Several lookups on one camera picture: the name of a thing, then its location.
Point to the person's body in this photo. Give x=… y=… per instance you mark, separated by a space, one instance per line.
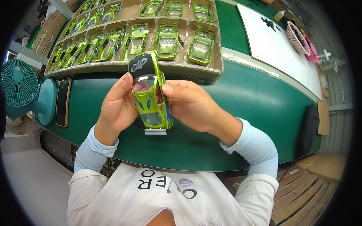
x=158 y=197

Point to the person's left hand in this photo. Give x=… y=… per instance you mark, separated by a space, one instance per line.
x=116 y=108

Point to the beige cloth bag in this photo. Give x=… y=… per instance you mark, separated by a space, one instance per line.
x=21 y=125

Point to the teal desk fan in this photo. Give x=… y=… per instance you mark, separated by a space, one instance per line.
x=19 y=84

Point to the small black parts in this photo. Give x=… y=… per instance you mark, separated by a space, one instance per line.
x=269 y=24

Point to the white board sheet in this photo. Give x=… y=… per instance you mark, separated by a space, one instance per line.
x=280 y=56

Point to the wooden pallet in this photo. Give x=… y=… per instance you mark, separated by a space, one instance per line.
x=299 y=197

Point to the beige plastic basket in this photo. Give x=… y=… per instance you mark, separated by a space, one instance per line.
x=295 y=39

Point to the green toy car body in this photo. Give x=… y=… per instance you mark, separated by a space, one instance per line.
x=148 y=93

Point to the cardboard divider tray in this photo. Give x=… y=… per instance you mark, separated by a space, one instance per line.
x=135 y=66

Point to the group of green car shells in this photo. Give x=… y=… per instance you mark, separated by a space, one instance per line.
x=135 y=39

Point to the brown cardboard piece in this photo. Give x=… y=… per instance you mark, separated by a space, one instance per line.
x=323 y=115

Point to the small glue bottle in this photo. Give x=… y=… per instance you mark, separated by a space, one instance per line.
x=279 y=15

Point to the pink plastic basket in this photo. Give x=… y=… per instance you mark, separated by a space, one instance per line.
x=312 y=52

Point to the white metal fixture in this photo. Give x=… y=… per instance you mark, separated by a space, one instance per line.
x=329 y=60

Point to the stack of brown cardboard trays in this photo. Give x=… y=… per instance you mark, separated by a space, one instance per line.
x=49 y=28

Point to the black smartphone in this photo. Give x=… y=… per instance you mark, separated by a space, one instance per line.
x=63 y=101

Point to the brown cardboard box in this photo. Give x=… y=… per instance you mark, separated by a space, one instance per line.
x=325 y=165

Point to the person's right hand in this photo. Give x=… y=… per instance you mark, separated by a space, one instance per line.
x=192 y=107

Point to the black bag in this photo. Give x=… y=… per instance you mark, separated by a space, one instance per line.
x=308 y=130

